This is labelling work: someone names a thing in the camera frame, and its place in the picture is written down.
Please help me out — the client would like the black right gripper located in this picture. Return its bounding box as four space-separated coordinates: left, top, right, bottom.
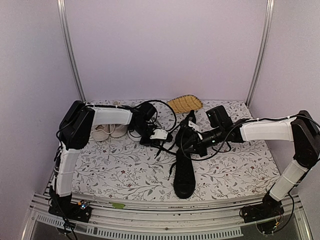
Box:
179 126 224 158

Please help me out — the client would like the black front canvas sneaker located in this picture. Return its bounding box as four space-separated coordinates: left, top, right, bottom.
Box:
154 144 197 200

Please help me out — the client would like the black canvas sneaker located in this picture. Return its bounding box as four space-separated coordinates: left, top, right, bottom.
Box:
175 110 196 148
154 144 197 200

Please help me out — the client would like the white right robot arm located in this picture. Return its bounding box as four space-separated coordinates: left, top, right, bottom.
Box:
180 105 320 223

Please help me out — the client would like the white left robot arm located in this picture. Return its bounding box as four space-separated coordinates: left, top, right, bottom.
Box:
48 100 175 222

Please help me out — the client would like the grey sneaker left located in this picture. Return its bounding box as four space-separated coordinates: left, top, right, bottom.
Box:
127 125 142 142

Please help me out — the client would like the black rear canvas sneaker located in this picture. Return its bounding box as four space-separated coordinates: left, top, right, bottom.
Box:
175 110 196 148

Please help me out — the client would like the beige sneaker right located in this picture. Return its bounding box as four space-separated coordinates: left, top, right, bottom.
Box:
109 124 128 138

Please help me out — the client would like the beige sneaker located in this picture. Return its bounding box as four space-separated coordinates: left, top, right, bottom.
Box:
91 124 111 142
109 124 128 138

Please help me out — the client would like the floral tablecloth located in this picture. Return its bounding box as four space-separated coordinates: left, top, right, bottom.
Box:
51 99 285 202

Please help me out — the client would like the woven bamboo tray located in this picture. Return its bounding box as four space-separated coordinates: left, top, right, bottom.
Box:
167 94 203 114

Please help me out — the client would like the beige sneaker left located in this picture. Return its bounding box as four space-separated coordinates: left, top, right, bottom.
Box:
91 124 111 142

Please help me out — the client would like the green tape piece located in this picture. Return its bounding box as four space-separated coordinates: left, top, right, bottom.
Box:
109 202 125 209

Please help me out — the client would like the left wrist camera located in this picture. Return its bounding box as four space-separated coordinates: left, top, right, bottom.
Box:
149 128 169 140

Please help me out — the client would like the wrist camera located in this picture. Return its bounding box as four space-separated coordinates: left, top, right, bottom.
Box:
149 128 169 140
188 120 203 140

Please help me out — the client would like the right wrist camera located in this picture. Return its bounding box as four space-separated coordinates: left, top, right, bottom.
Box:
188 120 203 140

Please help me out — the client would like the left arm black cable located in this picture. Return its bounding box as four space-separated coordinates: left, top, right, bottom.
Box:
129 99 178 133

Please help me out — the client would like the aluminium front rail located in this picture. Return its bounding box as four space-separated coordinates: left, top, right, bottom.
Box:
21 193 315 240

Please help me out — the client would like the aluminium frame post left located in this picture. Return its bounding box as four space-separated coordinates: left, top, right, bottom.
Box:
56 0 87 102

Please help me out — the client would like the aluminium frame post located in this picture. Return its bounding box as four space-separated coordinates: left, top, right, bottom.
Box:
56 0 87 102
245 0 275 108

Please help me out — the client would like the aluminium frame post right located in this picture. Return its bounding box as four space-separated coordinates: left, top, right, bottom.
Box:
245 0 275 108

